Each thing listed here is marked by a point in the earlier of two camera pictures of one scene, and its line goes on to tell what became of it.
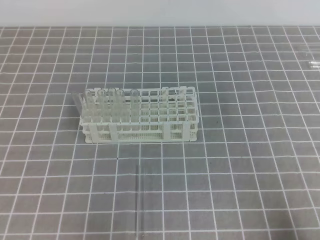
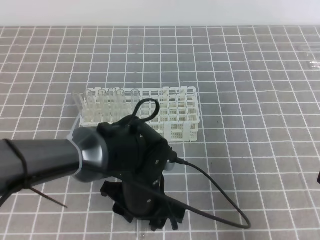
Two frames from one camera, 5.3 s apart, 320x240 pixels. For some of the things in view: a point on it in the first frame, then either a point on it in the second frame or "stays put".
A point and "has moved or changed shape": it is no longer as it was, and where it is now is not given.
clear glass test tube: x=137 y=195 has moved or changed shape
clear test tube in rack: x=134 y=110 stays put
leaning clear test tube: x=78 y=100 stays put
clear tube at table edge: x=314 y=64 stays put
